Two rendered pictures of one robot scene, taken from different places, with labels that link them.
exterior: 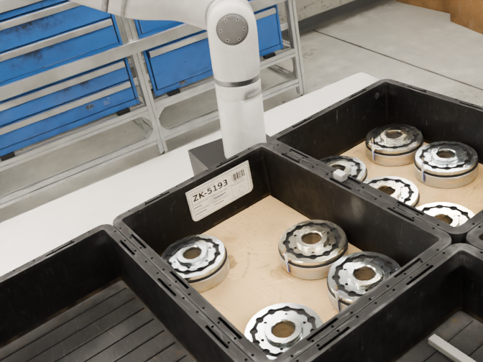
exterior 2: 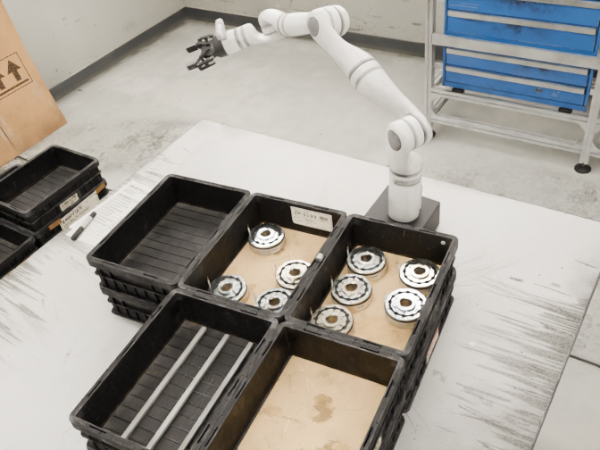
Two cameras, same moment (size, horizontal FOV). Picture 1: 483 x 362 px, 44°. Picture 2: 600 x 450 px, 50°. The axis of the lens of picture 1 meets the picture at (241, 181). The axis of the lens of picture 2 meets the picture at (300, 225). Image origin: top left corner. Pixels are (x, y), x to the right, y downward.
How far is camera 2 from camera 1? 1.30 m
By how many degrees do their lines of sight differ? 49
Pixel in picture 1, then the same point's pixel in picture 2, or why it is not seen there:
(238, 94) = (392, 178)
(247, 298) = (255, 270)
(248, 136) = (393, 204)
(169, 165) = not seen: hidden behind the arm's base
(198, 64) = not seen: outside the picture
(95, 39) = (573, 40)
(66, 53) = (541, 38)
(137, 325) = not seen: hidden behind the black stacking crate
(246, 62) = (397, 163)
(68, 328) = (214, 220)
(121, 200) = (357, 182)
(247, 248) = (292, 253)
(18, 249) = (295, 168)
